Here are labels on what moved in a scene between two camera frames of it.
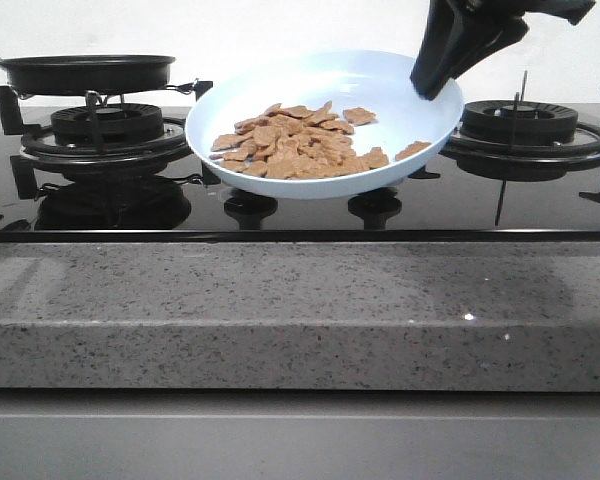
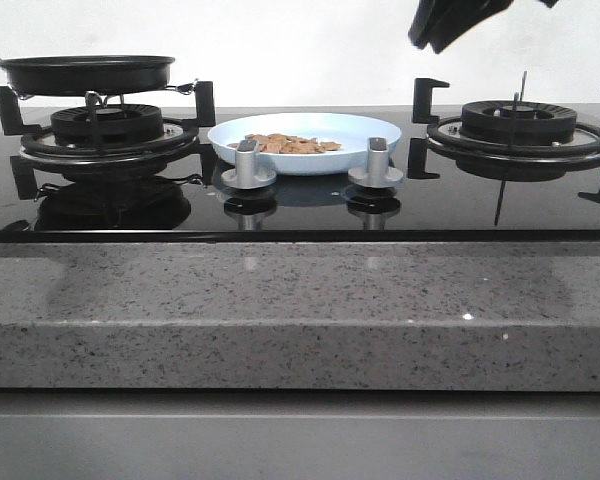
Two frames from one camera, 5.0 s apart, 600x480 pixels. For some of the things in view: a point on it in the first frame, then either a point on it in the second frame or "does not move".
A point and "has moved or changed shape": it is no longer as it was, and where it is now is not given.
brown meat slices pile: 294,142 has moved or changed shape
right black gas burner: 518,121 does not move
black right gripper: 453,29 to 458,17
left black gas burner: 107,124 does not move
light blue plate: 406,125 to 349,131
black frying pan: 86,74 does not move
